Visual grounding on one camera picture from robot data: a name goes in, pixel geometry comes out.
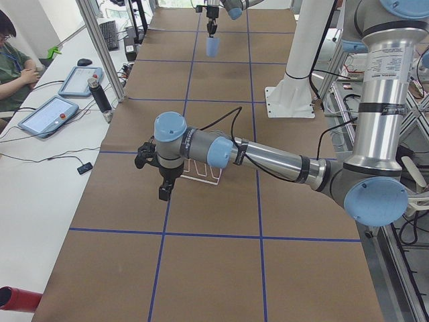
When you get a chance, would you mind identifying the green object on desk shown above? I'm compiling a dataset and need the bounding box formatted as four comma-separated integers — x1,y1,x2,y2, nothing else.
46,46,61,60

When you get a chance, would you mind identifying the teach pendant tablet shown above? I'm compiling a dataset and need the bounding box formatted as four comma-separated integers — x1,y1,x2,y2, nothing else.
18,96,78,139
58,66,103,97

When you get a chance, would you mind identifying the black water bottle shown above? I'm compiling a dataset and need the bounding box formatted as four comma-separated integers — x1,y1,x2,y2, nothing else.
87,77,112,113

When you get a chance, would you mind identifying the lower teach pendant tablet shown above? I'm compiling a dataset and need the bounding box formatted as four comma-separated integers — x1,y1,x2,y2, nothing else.
18,96,78,139

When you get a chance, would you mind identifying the red cylinder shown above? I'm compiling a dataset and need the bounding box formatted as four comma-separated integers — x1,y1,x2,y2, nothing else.
1,286,42,313

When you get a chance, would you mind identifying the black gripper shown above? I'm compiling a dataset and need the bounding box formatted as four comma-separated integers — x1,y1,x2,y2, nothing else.
206,5,219,38
158,164,184,201

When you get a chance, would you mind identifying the small black usb device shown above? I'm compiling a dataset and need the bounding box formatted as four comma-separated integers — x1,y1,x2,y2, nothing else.
77,162,93,175

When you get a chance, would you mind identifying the light blue plastic cup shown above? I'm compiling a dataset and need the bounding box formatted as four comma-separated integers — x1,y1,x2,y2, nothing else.
206,37,220,58

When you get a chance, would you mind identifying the black computer mouse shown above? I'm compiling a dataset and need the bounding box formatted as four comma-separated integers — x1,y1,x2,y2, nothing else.
76,58,93,66

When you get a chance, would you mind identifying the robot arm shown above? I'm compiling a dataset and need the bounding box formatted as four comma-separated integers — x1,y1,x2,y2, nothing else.
205,0,263,38
154,1,428,227

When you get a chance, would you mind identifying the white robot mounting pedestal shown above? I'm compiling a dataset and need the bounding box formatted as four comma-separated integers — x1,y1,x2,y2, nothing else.
265,0,336,118

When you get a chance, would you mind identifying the white wire cup holder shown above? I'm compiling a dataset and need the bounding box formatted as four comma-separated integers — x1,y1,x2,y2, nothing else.
181,159,223,185

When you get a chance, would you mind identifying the aluminium frame post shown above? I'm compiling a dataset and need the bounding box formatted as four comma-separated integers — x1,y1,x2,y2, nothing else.
76,0,125,103

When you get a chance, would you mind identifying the seated person in green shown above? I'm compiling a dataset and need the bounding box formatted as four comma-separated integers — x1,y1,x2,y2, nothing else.
1,11,40,112

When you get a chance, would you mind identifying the upper teach pendant tablet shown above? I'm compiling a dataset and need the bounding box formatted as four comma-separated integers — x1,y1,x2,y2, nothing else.
58,66,103,97

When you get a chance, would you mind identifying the black keyboard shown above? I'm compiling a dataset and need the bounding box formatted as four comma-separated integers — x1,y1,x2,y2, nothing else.
99,21,119,51

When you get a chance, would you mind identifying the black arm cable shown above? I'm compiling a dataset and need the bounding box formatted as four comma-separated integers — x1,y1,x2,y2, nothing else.
197,106,361,184

